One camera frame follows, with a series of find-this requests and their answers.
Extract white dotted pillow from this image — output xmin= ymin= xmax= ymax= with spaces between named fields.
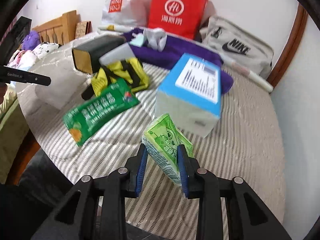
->
xmin=32 ymin=42 xmax=59 ymax=60

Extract green blanket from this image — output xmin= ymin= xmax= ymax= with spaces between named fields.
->
xmin=0 ymin=87 xmax=29 ymax=180

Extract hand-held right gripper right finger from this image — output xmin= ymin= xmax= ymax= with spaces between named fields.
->
xmin=177 ymin=144 xmax=293 ymax=240

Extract red paper bag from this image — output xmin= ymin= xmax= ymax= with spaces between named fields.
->
xmin=147 ymin=0 xmax=209 ymax=40

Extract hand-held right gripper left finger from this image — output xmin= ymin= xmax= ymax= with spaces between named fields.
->
xmin=30 ymin=144 xmax=148 ymax=240

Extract white plastic shopping bag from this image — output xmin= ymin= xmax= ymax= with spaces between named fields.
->
xmin=101 ymin=0 xmax=150 ymax=28

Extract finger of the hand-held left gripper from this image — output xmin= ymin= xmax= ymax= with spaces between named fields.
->
xmin=0 ymin=16 xmax=32 ymax=65
xmin=0 ymin=66 xmax=52 ymax=85

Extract white packet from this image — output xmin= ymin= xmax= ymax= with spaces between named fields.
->
xmin=99 ymin=44 xmax=137 ymax=68

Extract white socks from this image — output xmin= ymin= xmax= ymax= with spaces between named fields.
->
xmin=144 ymin=27 xmax=167 ymax=52

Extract mint green cloth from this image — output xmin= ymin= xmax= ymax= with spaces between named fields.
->
xmin=130 ymin=34 xmax=147 ymax=48

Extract light green tissue pack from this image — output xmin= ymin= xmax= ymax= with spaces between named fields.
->
xmin=142 ymin=114 xmax=194 ymax=187

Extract blue cardboard box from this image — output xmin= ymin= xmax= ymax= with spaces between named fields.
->
xmin=155 ymin=53 xmax=222 ymax=138

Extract purple plush toy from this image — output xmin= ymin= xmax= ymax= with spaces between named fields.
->
xmin=21 ymin=30 xmax=40 ymax=50

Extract pastel print pillow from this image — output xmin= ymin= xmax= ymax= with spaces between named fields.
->
xmin=10 ymin=50 xmax=34 ymax=72

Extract wooden bed headboard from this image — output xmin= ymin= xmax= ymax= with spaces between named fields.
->
xmin=32 ymin=10 xmax=78 ymax=43

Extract green sachet packet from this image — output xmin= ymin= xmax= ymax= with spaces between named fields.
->
xmin=62 ymin=78 xmax=140 ymax=147

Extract purple cloth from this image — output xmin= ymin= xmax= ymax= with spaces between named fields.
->
xmin=122 ymin=29 xmax=234 ymax=95

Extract decorated brown book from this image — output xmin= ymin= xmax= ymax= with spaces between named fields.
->
xmin=75 ymin=21 xmax=92 ymax=39

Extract grey waist bag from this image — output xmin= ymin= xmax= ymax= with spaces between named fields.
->
xmin=200 ymin=15 xmax=274 ymax=80

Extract yellow mesh pouch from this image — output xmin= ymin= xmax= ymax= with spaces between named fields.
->
xmin=82 ymin=57 xmax=150 ymax=100

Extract dark green tin box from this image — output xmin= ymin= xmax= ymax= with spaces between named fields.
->
xmin=72 ymin=35 xmax=127 ymax=74

